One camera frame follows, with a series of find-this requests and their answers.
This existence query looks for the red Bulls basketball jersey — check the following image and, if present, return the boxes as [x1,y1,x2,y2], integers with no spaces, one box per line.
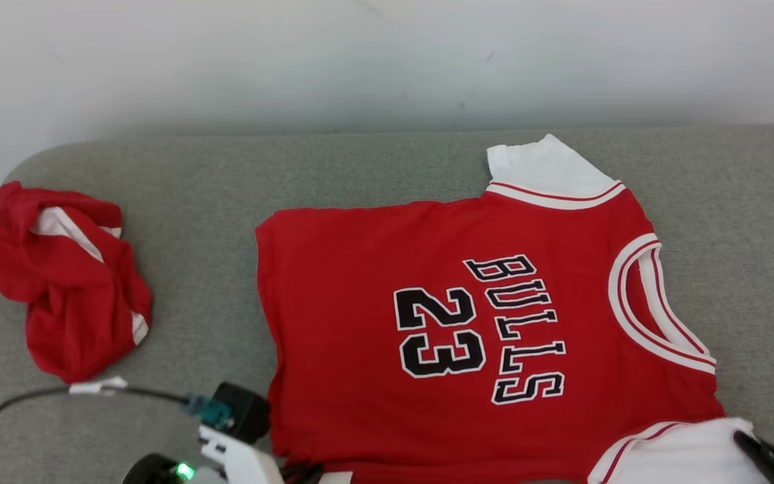
[255,133,759,484]

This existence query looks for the red shorts with white stripes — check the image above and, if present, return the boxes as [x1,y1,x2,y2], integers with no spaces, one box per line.
[0,180,153,385]

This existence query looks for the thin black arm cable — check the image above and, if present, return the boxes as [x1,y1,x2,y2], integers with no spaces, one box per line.
[0,385,193,462]

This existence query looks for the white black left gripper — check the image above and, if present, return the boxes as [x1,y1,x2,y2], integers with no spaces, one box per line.
[199,425,354,484]

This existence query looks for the grey fabric sofa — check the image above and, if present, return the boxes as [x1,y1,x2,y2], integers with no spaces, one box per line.
[0,124,774,484]

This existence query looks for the teal cable connector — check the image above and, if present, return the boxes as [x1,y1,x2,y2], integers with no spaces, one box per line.
[181,395,234,432]

